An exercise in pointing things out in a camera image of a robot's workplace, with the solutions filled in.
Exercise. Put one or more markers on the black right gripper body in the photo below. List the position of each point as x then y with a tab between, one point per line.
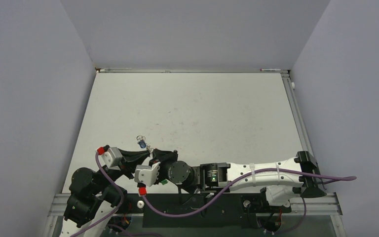
162	173

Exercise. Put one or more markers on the aluminium frame rail right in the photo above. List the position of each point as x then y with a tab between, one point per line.
300	125

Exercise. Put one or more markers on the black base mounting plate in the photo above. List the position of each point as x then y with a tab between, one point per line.
239	209

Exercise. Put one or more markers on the aluminium frame rail back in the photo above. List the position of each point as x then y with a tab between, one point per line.
130	70

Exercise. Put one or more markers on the aluminium frame rail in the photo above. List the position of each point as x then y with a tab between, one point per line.
322	206
300	125
130	70

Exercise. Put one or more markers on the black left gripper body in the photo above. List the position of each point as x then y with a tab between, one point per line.
124	170

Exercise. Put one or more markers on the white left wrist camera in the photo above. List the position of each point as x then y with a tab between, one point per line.
111	156

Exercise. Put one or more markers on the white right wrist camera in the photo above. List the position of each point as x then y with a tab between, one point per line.
147	175

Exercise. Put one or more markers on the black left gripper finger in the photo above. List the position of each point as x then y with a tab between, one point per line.
134	156
128	167

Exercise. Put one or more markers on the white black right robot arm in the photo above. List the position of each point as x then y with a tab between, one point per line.
300	174

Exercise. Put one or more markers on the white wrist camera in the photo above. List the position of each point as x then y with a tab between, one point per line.
147	175
111	156

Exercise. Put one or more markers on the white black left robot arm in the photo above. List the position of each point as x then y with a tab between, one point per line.
94	196

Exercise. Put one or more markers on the blue plastic key tag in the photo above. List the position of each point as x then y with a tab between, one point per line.
142	144

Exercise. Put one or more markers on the aluminium frame rail front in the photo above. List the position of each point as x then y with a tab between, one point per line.
322	206

